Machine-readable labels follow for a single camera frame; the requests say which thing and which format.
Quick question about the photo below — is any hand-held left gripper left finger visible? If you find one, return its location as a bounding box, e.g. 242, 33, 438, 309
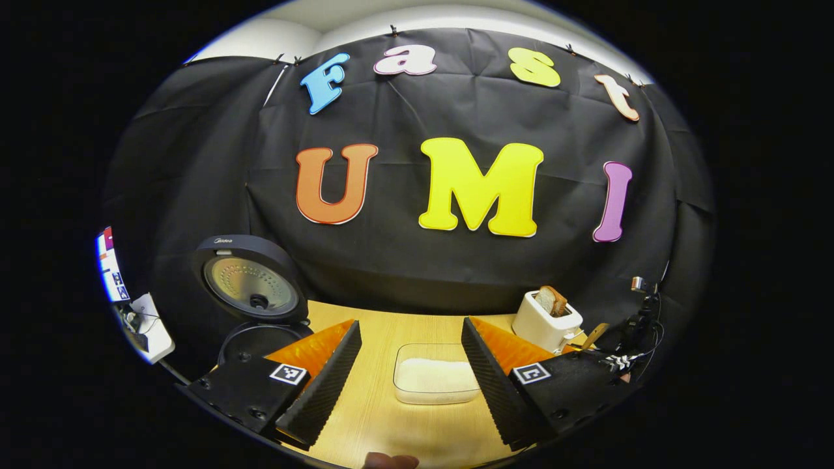
176, 319, 363, 450

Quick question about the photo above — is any brown bread slice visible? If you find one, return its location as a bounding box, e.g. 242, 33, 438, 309
534, 285, 569, 318

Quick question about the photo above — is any wooden spoon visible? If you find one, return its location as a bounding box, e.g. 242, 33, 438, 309
582, 322, 611, 352

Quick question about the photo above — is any white toaster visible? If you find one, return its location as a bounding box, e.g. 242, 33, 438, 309
512, 290, 584, 354

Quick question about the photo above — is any black backdrop cloth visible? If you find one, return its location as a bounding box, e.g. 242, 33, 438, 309
101, 27, 717, 378

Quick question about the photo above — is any clear glass dish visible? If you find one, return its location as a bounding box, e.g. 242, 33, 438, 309
393, 343, 483, 406

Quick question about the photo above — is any computer monitor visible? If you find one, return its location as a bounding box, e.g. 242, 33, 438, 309
96, 226, 131, 304

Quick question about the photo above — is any black and beige rice cooker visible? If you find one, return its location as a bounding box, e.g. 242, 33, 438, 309
191, 234, 313, 365

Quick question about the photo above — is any white side table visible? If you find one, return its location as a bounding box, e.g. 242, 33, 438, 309
121, 293, 175, 364

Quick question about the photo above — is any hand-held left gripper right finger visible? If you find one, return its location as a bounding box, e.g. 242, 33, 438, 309
460, 316, 637, 452

